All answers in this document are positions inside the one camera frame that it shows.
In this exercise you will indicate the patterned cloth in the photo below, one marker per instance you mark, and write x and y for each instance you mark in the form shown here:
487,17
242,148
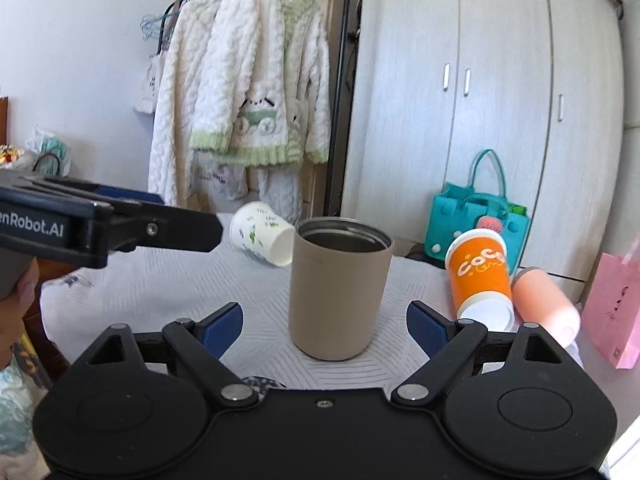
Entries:
17,410

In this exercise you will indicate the white fleece robe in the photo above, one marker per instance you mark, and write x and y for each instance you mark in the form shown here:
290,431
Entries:
175,110

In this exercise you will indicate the white plastic bag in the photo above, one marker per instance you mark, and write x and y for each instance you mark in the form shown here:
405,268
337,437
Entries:
50,152

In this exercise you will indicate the white hanging cloth bag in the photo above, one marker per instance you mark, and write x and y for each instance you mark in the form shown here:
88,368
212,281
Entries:
149,85

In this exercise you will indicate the pale wooden wardrobe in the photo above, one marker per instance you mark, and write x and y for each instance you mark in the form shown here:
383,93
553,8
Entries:
500,135

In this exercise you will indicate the black clothes rack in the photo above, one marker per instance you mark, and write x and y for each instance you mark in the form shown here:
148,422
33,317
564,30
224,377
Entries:
345,85

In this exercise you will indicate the pink paper bag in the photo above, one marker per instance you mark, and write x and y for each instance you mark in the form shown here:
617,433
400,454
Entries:
617,310

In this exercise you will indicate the white paper cup green print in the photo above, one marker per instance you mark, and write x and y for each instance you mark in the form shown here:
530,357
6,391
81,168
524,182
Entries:
257,232

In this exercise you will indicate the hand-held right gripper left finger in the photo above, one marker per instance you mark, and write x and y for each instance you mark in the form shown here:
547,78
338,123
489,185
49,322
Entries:
224,329

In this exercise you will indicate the white fleece jacket green trim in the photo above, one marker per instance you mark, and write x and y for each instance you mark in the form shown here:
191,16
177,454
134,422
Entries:
250,75

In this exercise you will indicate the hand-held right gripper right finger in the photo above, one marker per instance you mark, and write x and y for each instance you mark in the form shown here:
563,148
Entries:
425,326

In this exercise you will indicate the teal felt handbag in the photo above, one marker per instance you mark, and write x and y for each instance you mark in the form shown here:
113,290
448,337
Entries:
465,220

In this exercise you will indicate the orange paper cup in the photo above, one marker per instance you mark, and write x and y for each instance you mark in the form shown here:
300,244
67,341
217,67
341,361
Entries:
480,275

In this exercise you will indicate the pink plastic cup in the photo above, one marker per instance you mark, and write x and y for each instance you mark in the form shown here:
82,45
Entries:
545,305

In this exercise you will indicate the tan steel-lined cup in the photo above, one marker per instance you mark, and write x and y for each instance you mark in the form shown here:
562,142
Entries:
335,300

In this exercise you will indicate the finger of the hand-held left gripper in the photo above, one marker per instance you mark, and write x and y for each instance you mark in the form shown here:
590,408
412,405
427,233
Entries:
175,230
130,195

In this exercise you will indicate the white quilted table cloth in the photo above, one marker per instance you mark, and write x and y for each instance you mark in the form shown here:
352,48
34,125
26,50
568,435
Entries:
150,290

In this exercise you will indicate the person's left hand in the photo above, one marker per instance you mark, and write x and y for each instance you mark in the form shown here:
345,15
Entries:
27,285

